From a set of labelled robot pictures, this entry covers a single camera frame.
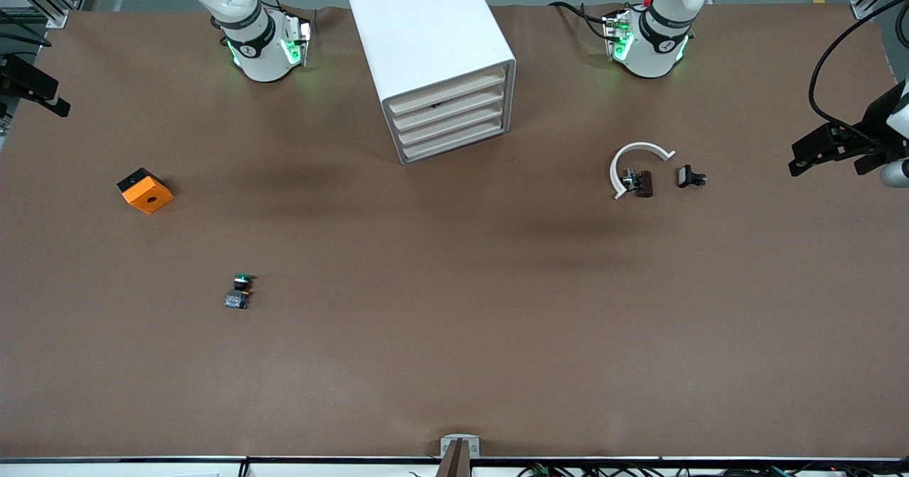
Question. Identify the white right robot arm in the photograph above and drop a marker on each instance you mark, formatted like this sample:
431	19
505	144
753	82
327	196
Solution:
259	62

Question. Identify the white plastic bin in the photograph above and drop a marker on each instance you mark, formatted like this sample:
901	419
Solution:
454	141

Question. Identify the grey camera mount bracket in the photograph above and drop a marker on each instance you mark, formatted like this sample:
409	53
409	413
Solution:
446	443

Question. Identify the brown table cover sheet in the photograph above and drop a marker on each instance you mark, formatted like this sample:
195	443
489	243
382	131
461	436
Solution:
454	321

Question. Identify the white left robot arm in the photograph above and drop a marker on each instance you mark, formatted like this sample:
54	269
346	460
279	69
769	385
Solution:
650	58

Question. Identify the orange box with black base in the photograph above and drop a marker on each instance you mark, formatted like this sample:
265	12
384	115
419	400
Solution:
150	196

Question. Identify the small green black electronic part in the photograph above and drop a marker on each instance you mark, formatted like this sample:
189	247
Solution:
238	301

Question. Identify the white curved plastic piece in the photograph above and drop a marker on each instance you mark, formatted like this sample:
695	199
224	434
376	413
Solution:
643	145

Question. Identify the small black component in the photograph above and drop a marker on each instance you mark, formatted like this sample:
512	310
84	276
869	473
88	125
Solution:
686	176

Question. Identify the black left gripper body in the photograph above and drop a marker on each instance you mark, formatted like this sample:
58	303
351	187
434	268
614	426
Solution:
875	121

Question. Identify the dark brown switch component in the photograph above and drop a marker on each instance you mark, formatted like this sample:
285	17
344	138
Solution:
645	183

